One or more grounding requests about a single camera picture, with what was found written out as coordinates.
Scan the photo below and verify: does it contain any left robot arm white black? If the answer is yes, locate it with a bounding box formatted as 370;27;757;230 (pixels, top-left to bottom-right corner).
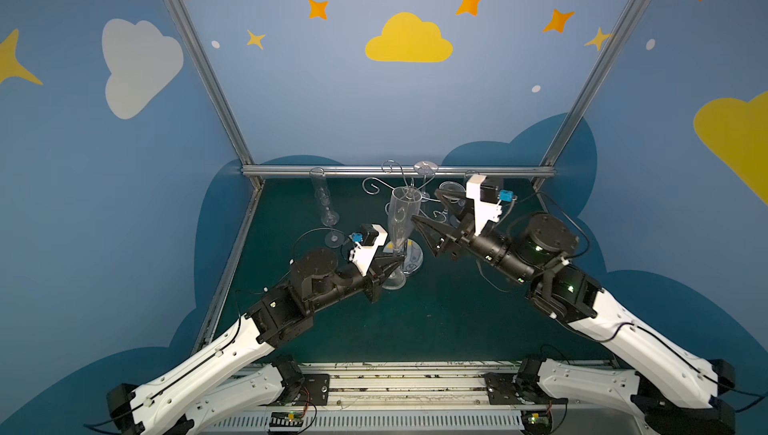
107;247;404;434

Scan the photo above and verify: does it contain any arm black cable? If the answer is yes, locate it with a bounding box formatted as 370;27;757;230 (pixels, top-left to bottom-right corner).
290;226;355;268
509;191;592;262

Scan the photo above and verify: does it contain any clear flute glass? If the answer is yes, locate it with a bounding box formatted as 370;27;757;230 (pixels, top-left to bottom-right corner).
324;218;345;249
413;161;439;202
309;167;339;227

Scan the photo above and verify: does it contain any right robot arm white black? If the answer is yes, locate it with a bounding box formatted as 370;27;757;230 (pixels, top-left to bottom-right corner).
412;187;736;434

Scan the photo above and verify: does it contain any aluminium back frame rail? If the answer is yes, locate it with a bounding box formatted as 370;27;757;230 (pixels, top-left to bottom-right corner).
241;164;555;178

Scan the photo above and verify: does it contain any clear wine glass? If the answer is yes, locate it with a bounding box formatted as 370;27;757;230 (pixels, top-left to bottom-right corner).
383;185;424;291
438;181;466;221

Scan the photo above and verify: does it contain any aluminium corner post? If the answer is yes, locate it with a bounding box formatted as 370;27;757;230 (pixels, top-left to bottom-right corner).
163;0;253;167
533;0;652;191

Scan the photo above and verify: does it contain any aluminium left corner post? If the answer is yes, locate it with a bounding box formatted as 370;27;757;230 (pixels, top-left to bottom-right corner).
163;0;253;167

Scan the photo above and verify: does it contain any aluminium left floor rail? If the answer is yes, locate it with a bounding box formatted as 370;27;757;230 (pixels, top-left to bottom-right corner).
192;188;262;354

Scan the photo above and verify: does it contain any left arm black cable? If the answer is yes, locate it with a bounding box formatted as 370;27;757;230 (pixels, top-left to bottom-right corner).
290;226;355;268

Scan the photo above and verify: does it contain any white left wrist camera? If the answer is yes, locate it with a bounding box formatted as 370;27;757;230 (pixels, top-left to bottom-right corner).
349;224;388;277

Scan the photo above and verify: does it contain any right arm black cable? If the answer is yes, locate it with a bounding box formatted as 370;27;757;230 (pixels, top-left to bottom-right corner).
509;191;592;262

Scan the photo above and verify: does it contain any chrome wine glass rack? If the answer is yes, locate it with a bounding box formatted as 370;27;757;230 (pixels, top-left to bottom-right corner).
362;160;439;290

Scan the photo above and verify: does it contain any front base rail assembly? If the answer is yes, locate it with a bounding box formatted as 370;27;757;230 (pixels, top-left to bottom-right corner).
197;360;613;435

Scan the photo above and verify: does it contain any aluminium right corner post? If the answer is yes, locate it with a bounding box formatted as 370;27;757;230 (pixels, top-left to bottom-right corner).
533;0;652;191

